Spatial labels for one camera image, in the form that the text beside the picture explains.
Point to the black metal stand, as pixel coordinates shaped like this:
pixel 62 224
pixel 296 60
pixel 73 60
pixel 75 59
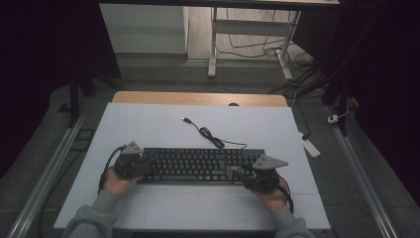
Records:
pixel 74 99

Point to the black computer keyboard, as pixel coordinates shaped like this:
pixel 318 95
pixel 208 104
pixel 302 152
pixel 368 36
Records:
pixel 198 165

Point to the black floor plate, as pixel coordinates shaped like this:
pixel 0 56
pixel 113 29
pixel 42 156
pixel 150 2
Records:
pixel 84 139

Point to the dark curtain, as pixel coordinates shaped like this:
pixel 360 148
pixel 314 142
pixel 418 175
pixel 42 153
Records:
pixel 389 66
pixel 39 49

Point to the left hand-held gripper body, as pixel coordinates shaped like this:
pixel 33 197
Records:
pixel 130 162

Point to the aluminium rail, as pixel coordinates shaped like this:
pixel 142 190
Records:
pixel 363 185
pixel 43 185

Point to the person's left hand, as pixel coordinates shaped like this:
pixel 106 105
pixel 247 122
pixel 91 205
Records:
pixel 117 185

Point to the black tripod stand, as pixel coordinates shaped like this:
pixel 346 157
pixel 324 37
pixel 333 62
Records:
pixel 343 99

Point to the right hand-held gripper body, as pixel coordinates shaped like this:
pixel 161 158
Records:
pixel 264 178

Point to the white power strip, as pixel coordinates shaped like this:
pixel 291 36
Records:
pixel 311 147

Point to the white cabinet panel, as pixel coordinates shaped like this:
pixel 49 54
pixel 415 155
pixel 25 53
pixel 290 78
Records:
pixel 145 29

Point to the person's right hand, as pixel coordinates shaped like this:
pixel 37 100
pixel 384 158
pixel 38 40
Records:
pixel 274 200

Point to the wooden table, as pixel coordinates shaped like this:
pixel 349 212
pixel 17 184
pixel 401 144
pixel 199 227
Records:
pixel 185 98

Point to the black table grommet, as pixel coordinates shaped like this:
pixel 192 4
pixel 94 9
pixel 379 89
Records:
pixel 233 104

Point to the white metal desk frame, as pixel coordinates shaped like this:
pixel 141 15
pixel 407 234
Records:
pixel 251 27

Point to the small white adapter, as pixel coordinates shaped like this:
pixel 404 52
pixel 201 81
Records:
pixel 333 119

